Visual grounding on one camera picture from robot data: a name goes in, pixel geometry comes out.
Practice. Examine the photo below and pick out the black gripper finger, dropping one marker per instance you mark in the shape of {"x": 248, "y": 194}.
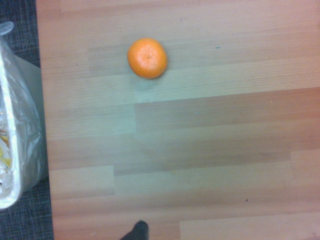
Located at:
{"x": 138, "y": 231}

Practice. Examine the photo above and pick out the white trash bin with liner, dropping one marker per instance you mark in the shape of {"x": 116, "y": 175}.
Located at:
{"x": 23, "y": 125}

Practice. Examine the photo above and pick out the orange tangerine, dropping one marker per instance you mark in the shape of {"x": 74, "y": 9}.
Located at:
{"x": 147, "y": 58}

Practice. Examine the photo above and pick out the brown wooden coffee table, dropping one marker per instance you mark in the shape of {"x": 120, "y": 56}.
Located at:
{"x": 200, "y": 137}

